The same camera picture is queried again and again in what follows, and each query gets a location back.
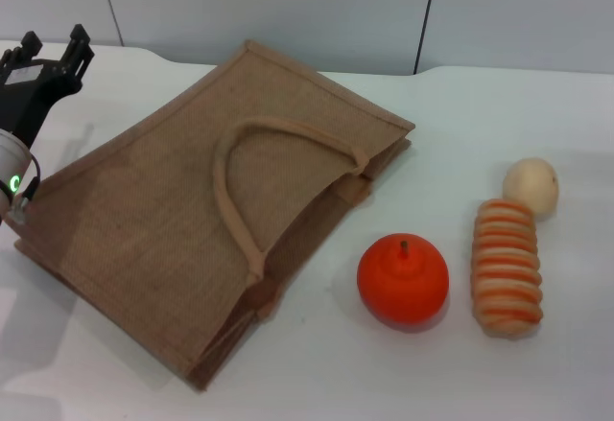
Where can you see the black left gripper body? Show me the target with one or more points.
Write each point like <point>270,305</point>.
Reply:
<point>24,95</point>

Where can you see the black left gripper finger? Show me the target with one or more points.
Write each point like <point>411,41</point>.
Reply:
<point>77,52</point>
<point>32,44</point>

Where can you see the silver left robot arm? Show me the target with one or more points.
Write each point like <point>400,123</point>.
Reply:
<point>9,162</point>

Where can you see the brown jute handbag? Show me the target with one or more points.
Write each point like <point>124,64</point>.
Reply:
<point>172,219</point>

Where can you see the orange persimmon fruit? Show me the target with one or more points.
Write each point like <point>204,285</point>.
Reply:
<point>403,287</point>

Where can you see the pale beige round fruit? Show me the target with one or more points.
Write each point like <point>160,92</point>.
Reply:
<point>530,183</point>

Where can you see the striped twisted bread roll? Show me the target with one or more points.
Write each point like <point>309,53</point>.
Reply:
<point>506,267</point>

